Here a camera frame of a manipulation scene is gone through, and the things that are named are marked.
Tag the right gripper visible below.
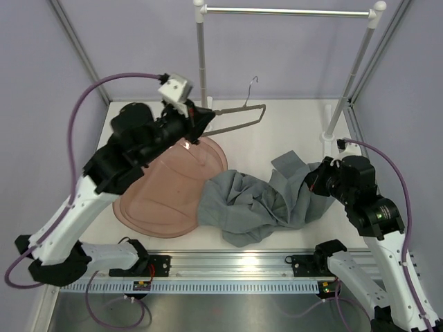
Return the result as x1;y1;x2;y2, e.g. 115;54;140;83
303;156;354;205

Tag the hanger with metal hook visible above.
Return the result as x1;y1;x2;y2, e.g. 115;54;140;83
200;75;267;138

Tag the grey shirt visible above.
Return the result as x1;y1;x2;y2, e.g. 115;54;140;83
197;151;334;248

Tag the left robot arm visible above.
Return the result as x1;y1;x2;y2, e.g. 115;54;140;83
15;100;216;287

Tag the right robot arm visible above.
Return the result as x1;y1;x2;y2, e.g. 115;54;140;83
305;156;442;331

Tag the pink plastic basin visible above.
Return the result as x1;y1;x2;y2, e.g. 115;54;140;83
113;138;228;239

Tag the clothes rack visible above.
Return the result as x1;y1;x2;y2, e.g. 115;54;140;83
192;0;388;158

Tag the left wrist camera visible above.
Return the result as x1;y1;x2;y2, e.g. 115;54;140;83
158;73;194;118

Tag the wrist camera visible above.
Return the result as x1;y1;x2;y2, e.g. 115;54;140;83
158;73;194;118
329;138;362;167

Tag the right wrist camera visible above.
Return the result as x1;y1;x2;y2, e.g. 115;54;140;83
329;138;362;167

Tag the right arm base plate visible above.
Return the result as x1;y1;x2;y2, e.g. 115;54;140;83
284;253;329;277

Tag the aluminium mounting rail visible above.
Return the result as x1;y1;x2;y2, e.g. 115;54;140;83
79;250;333;280

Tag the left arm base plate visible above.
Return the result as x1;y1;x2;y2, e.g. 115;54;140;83
109;254;171;277

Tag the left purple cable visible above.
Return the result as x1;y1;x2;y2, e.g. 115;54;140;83
3;72;167;328

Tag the white slotted cable duct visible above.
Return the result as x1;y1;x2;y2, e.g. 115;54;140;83
62;279;320;294

